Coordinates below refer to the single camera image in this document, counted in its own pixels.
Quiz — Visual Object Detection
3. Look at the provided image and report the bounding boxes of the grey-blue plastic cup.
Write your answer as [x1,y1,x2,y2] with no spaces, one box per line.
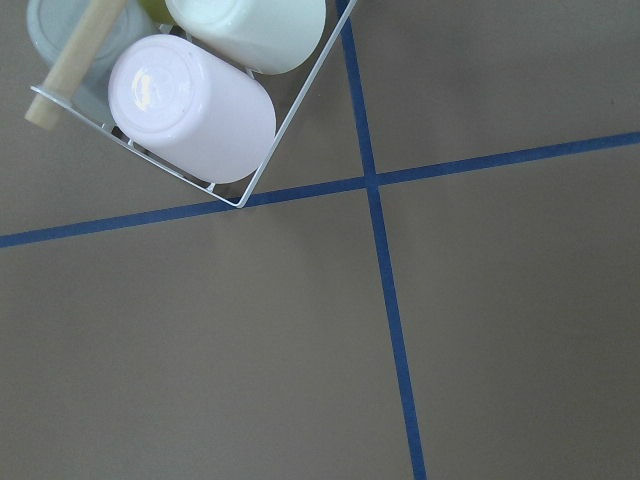
[26,0,158,124]

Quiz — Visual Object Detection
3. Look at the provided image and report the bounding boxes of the white wire cup rack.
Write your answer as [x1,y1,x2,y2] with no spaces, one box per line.
[30,0,358,210]

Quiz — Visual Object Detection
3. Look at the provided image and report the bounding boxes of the white plastic cup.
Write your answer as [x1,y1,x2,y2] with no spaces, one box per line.
[166,0,326,75]

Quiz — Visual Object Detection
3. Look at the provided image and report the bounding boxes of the yellow plastic cup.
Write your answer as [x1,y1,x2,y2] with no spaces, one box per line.
[138,0,175,25]

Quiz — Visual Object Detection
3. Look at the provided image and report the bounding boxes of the pink plastic cup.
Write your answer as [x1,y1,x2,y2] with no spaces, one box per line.
[108,34,276,184]

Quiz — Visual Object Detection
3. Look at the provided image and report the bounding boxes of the wooden rack handle bar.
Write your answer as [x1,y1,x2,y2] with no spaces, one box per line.
[24,0,127,130]

